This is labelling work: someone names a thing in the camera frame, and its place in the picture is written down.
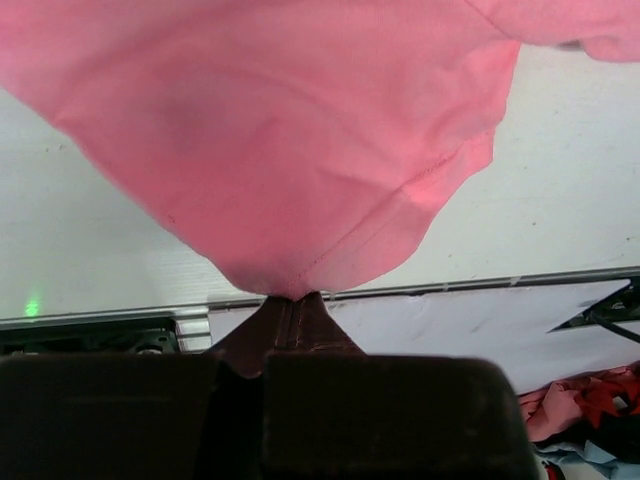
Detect pile of clothes on floor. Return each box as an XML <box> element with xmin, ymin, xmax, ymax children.
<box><xmin>520</xmin><ymin>363</ymin><xmax>639</xmax><ymax>479</ymax></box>

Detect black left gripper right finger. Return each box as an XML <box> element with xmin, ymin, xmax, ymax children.
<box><xmin>262</xmin><ymin>294</ymin><xmax>538</xmax><ymax>479</ymax></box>

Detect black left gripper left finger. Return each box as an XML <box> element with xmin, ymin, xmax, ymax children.
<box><xmin>1</xmin><ymin>298</ymin><xmax>290</xmax><ymax>479</ymax></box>

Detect pink t-shirt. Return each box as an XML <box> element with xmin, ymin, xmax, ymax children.
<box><xmin>1</xmin><ymin>1</ymin><xmax>639</xmax><ymax>300</ymax></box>

